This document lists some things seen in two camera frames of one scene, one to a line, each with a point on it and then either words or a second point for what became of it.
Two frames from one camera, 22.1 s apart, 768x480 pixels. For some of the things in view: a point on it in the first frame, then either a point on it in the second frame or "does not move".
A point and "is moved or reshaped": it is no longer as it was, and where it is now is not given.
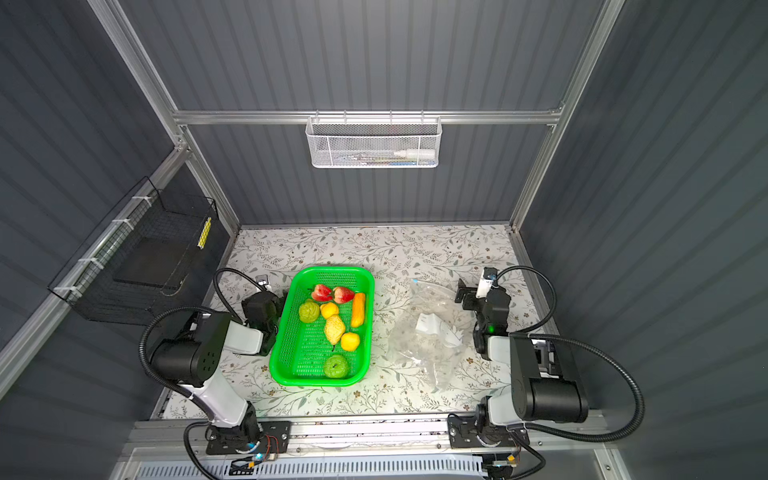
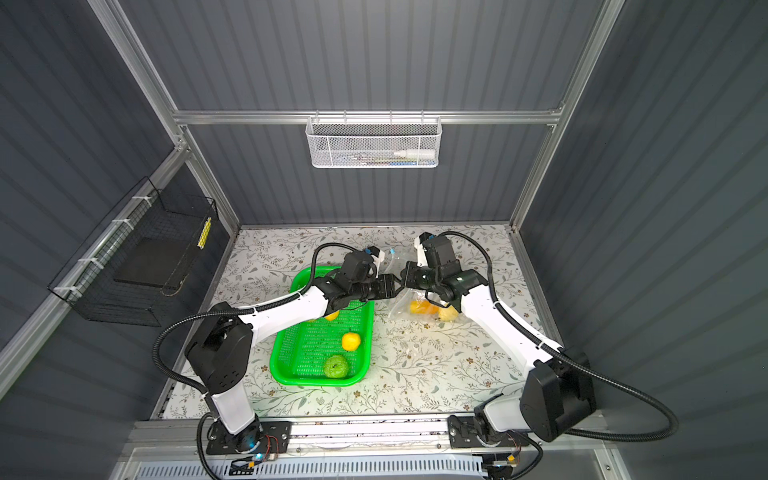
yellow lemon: [350, 341] does not move
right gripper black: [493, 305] -> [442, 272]
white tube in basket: [416, 153] does not move
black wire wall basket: [138, 260] does not move
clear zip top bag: [430, 324] is moved or reshaped
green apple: [336, 366] does not move
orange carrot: [358, 309] -> [423, 307]
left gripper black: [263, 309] -> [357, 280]
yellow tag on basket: [204, 234] does not move
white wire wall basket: [374, 142] does not move
